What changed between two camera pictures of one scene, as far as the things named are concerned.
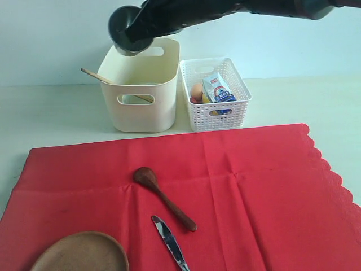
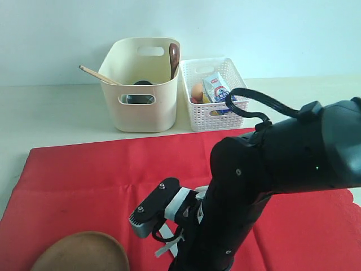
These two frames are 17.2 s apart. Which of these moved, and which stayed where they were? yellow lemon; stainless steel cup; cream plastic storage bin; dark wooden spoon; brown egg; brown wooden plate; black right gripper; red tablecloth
Moved: dark wooden spoon; stainless steel cup; black right gripper
Stayed: brown egg; cream plastic storage bin; red tablecloth; yellow lemon; brown wooden plate
